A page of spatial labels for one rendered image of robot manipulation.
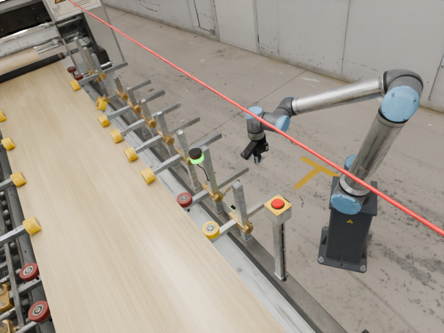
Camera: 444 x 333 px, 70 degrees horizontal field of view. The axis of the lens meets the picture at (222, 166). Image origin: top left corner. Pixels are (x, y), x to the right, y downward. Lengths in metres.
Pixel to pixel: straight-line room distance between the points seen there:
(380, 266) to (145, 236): 1.61
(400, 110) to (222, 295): 0.97
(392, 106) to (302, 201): 1.57
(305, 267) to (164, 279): 1.24
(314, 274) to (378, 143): 1.21
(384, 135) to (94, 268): 1.36
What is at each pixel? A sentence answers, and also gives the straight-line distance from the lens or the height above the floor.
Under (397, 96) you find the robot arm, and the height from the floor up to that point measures 1.43.
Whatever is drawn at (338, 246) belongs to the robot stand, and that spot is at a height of 0.19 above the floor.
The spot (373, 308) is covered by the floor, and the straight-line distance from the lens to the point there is 2.36.
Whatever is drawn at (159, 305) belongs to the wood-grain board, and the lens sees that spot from 1.39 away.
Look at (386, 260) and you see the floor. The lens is 2.54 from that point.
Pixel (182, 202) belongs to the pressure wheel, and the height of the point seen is 0.91.
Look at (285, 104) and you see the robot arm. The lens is 1.69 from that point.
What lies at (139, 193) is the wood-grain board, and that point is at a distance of 1.79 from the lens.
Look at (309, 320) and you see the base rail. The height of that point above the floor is 0.69.
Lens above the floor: 2.11
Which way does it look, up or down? 43 degrees down
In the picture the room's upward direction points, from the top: 12 degrees counter-clockwise
